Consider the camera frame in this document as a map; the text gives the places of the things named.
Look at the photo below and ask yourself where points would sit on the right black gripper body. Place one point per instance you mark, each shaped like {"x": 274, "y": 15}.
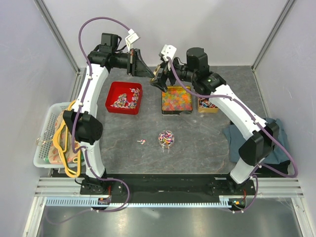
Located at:
{"x": 184, "y": 74}

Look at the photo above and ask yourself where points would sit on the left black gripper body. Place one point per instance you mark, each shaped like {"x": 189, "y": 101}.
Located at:
{"x": 125, "y": 61}

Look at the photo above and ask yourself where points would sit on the round wooden jar lid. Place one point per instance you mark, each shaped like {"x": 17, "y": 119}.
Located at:
{"x": 155, "y": 72}

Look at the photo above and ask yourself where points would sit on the red candy tray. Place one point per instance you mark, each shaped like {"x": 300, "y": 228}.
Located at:
{"x": 124, "y": 98}

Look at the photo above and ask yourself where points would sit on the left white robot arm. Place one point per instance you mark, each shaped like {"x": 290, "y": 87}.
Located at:
{"x": 81, "y": 119}

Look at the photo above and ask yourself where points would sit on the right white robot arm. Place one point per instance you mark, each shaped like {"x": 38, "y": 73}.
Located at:
{"x": 260, "y": 136}

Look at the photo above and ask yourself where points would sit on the gold gummy tin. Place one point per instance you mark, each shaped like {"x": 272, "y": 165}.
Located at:
{"x": 175, "y": 101}

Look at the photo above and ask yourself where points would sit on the gold lollipop tin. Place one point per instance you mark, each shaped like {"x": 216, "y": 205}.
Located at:
{"x": 205, "y": 106}

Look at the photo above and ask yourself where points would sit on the clear glass jar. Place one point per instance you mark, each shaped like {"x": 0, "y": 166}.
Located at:
{"x": 166, "y": 139}

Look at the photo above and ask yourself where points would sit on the stray swirl lollipop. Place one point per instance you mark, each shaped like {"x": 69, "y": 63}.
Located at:
{"x": 142, "y": 141}

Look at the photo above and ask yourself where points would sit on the folded blue-grey cloth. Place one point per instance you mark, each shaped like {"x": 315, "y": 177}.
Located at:
{"x": 234, "y": 138}

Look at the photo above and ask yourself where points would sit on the patterned pink cloth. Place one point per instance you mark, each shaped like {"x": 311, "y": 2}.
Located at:
{"x": 63, "y": 138}

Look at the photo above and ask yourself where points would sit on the yellow clothes hanger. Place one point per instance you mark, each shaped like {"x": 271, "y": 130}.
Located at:
{"x": 61, "y": 151}

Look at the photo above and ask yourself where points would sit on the white plastic basket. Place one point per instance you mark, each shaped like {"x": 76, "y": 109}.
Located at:
{"x": 44, "y": 141}

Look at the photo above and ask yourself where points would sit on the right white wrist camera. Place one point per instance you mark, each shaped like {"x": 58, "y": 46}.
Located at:
{"x": 168, "y": 51}

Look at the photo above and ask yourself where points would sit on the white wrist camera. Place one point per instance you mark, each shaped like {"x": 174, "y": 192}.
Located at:
{"x": 131, "y": 39}
{"x": 168, "y": 51}

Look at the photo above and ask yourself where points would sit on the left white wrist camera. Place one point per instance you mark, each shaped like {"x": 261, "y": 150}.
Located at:
{"x": 131, "y": 39}

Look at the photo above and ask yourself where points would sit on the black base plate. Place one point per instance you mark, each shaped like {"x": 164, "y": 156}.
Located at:
{"x": 167, "y": 187}

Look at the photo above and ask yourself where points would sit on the grey slotted cable duct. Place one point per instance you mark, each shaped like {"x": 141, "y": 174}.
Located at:
{"x": 97, "y": 202}

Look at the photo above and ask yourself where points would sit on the aluminium frame rail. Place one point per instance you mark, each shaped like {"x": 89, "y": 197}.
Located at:
{"x": 268, "y": 188}

